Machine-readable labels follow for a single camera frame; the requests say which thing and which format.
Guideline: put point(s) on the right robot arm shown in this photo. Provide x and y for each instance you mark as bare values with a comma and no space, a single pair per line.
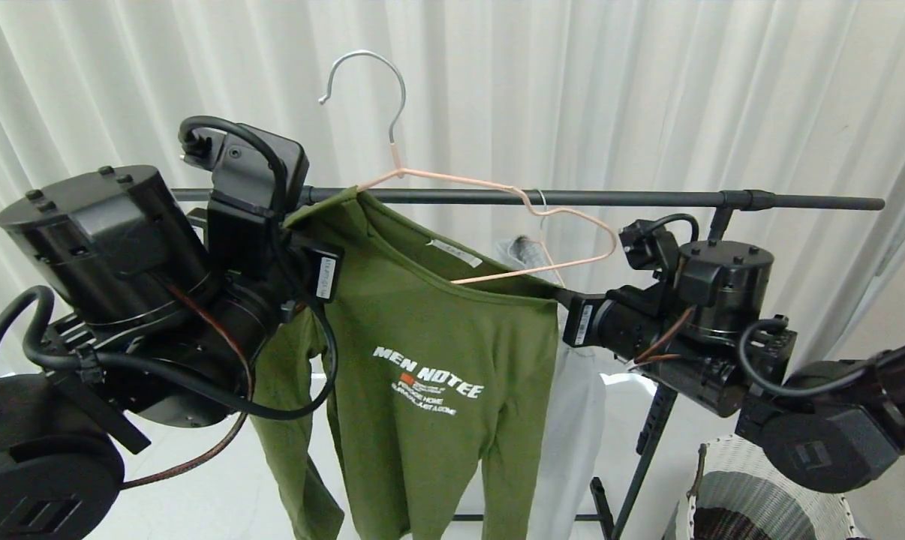
723,285

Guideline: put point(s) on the pink clothes hanger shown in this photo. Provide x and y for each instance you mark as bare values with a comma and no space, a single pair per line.
542,196
452,178

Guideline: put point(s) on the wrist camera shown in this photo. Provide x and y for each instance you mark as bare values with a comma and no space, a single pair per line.
295,172
640,247

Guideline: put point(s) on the white curtain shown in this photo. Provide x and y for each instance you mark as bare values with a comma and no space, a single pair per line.
572,75

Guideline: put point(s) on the pale grey shorts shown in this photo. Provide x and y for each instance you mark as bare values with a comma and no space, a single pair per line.
580,450

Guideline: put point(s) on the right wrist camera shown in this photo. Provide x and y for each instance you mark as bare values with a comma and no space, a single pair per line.
640,247

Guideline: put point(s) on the green garment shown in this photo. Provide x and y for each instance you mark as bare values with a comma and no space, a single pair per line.
422,315

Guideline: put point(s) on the white laundry basket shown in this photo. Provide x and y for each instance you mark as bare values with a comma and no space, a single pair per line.
768,487

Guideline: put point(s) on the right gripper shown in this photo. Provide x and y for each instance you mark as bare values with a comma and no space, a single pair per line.
625,322

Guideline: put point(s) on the black clothes rack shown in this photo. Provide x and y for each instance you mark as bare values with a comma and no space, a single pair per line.
647,198

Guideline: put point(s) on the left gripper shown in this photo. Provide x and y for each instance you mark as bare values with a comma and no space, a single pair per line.
310,270

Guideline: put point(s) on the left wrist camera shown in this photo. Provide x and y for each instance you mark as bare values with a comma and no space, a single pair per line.
295,172

